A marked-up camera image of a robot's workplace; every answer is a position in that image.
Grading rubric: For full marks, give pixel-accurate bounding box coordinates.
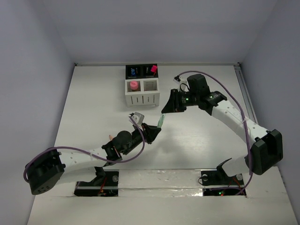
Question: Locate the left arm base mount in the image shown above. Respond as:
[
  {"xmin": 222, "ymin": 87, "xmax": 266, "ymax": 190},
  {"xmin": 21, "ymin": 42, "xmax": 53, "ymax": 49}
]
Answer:
[{"xmin": 74, "ymin": 167, "xmax": 119, "ymax": 197}]

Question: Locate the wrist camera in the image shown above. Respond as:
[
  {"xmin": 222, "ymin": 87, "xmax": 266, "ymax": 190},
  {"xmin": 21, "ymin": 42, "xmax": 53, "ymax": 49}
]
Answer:
[
  {"xmin": 128, "ymin": 112, "xmax": 144, "ymax": 127},
  {"xmin": 174, "ymin": 75, "xmax": 188, "ymax": 92}
]

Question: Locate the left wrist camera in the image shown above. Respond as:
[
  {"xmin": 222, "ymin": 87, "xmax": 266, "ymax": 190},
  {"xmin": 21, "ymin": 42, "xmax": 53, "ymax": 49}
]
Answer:
[{"xmin": 128, "ymin": 112, "xmax": 144, "ymax": 127}]

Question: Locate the white slotted container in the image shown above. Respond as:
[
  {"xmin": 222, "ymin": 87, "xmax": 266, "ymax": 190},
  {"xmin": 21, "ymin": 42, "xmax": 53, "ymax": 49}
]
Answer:
[{"xmin": 125, "ymin": 78, "xmax": 160, "ymax": 107}]

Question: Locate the aluminium rail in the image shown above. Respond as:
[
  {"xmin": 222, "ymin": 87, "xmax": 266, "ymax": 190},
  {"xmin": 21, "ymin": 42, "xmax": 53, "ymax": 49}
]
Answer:
[{"xmin": 233, "ymin": 65, "xmax": 272, "ymax": 166}]

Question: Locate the green correction tape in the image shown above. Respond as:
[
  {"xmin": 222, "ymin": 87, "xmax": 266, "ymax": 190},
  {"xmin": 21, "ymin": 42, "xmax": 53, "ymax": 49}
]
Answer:
[{"xmin": 157, "ymin": 114, "xmax": 165, "ymax": 128}]

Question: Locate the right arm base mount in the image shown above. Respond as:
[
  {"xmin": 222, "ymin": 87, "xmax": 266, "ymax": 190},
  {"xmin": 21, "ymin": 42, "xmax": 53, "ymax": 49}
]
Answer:
[{"xmin": 197, "ymin": 158, "xmax": 247, "ymax": 196}]

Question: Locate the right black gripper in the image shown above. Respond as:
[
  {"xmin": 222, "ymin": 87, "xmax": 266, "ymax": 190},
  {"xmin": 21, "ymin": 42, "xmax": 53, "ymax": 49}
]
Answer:
[{"xmin": 162, "ymin": 89, "xmax": 199, "ymax": 113}]

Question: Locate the black slotted container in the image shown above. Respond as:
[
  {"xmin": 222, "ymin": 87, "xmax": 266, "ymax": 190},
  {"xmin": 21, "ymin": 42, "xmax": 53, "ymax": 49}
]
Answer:
[{"xmin": 125, "ymin": 64, "xmax": 158, "ymax": 80}]

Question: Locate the pink cap black highlighter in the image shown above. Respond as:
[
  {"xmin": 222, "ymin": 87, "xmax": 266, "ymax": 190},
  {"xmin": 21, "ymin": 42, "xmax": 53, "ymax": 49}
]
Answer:
[{"xmin": 150, "ymin": 65, "xmax": 158, "ymax": 76}]

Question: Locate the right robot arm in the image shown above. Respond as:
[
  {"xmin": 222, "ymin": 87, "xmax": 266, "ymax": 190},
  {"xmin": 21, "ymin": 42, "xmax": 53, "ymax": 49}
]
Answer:
[{"xmin": 161, "ymin": 71, "xmax": 283, "ymax": 184}]

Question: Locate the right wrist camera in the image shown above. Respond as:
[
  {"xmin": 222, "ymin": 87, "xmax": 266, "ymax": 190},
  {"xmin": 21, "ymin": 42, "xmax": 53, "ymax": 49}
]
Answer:
[{"xmin": 174, "ymin": 75, "xmax": 188, "ymax": 92}]

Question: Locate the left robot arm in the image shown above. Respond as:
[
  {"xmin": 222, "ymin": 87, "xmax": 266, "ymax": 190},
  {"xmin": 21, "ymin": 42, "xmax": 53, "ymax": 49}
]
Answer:
[{"xmin": 23, "ymin": 123, "xmax": 161, "ymax": 195}]

